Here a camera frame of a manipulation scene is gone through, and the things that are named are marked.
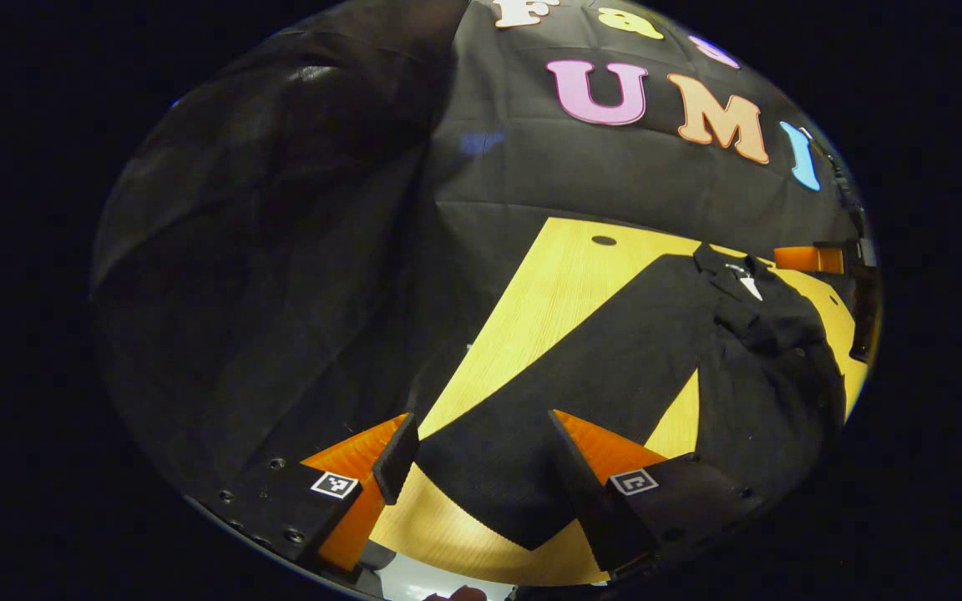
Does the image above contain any black backdrop cloth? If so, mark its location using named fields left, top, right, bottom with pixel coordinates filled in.
left=90, top=0, right=866, bottom=502

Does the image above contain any black button-up shirt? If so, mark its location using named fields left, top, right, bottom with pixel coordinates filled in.
left=414, top=242, right=849, bottom=552

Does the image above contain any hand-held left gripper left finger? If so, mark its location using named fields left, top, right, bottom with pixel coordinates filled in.
left=185, top=413, right=421, bottom=575

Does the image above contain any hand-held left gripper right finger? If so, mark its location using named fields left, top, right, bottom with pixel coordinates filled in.
left=548, top=409, right=770, bottom=578

